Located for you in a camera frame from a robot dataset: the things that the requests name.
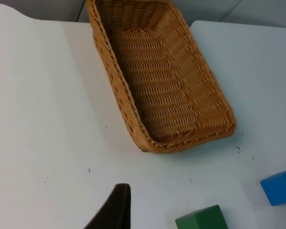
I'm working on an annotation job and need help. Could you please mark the blue cube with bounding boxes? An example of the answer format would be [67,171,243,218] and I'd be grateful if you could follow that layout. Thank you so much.
[260,167,286,207]

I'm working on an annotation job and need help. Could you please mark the pale brown wicker basket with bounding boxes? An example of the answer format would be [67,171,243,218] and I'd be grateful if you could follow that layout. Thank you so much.
[85,0,237,154]

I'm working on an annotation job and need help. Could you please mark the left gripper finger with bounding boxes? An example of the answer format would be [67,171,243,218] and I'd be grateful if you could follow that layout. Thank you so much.
[82,183,132,229]

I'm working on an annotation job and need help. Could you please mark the green block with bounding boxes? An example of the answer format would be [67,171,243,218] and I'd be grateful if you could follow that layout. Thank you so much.
[175,204,229,229]

